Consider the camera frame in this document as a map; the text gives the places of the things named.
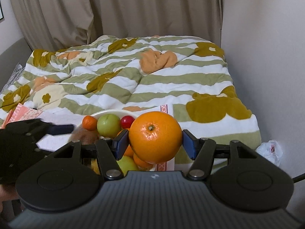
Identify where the red cherry tomato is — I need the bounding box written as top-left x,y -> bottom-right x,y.
120,115 -> 135,129

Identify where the grey sofa headboard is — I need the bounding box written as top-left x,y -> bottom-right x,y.
1,38 -> 32,89

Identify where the white plastic bag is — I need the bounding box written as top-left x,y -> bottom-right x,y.
255,139 -> 283,167

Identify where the person left hand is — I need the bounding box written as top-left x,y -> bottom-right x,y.
0,185 -> 18,213

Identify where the beige curtain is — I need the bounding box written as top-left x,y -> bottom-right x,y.
10,0 -> 222,51

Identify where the smooth orange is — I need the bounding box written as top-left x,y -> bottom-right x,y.
129,111 -> 182,164

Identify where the framed wall picture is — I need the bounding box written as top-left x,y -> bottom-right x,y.
0,2 -> 4,20

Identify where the dark orange mandarin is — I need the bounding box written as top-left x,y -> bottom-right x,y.
133,154 -> 153,169

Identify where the striped floral blanket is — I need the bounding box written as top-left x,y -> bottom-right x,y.
0,34 -> 262,165

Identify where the black cable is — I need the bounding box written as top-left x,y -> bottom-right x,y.
292,172 -> 305,184

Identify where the pink floral towel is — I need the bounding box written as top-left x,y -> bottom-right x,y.
1,103 -> 42,129

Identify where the small orange mandarin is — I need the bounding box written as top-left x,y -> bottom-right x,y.
82,115 -> 98,131

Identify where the brown kiwi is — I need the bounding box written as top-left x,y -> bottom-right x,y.
69,127 -> 99,145

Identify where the large orange mandarin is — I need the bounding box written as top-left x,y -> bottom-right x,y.
124,145 -> 134,158

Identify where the green apple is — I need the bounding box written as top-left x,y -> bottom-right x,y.
97,114 -> 121,138
117,156 -> 139,176

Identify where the grey patterned pillow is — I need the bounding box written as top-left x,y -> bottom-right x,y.
1,63 -> 24,92

